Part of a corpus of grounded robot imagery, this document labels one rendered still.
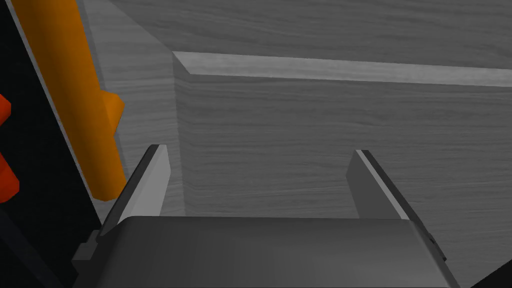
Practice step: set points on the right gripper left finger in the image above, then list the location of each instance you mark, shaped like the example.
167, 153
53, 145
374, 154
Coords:
150, 188

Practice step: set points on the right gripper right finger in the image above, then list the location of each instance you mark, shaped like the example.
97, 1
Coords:
370, 196

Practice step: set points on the grey wooden cupboard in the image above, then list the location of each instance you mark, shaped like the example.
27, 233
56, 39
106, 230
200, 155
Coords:
300, 152

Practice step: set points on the grey wooden cupboard door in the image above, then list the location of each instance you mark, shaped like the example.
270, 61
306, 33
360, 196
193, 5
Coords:
140, 100

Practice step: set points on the red rounded shape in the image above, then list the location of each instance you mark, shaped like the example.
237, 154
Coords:
4, 108
7, 182

